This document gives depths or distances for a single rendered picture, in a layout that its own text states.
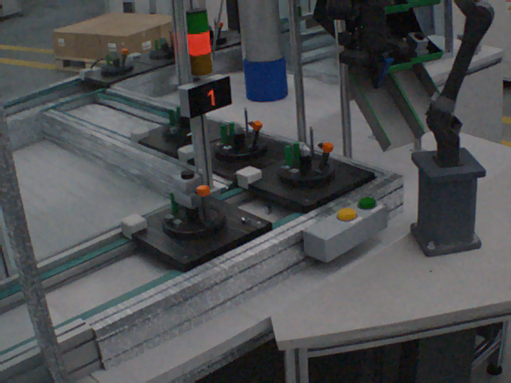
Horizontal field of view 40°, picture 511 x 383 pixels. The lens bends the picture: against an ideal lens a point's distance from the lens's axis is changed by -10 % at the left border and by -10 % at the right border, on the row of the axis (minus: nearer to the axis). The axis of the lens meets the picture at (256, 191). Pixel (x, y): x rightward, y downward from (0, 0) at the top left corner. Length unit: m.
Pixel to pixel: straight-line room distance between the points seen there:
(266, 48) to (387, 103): 0.80
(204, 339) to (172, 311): 0.08
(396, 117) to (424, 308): 0.66
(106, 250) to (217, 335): 0.34
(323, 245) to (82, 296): 0.52
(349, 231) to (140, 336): 0.52
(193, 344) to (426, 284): 0.51
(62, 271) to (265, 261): 0.44
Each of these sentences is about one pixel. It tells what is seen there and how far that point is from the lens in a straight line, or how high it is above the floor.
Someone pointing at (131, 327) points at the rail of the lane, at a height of 0.93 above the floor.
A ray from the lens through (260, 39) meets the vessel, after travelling 2.72.
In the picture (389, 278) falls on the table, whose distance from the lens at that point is 1.65.
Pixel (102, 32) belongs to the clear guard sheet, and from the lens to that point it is 1.61.
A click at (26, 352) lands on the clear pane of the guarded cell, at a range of 1.31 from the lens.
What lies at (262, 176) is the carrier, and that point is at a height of 0.97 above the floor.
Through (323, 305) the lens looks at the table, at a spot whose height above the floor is 0.86.
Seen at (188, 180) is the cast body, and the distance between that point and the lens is 1.62.
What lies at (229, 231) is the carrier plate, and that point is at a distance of 1.64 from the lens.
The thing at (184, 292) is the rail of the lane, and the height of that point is 0.95.
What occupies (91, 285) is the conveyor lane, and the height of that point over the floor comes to 0.92.
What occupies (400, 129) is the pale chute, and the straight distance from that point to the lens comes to 2.01.
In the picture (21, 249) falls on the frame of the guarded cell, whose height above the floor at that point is 1.19.
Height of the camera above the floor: 1.73
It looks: 25 degrees down
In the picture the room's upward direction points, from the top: 5 degrees counter-clockwise
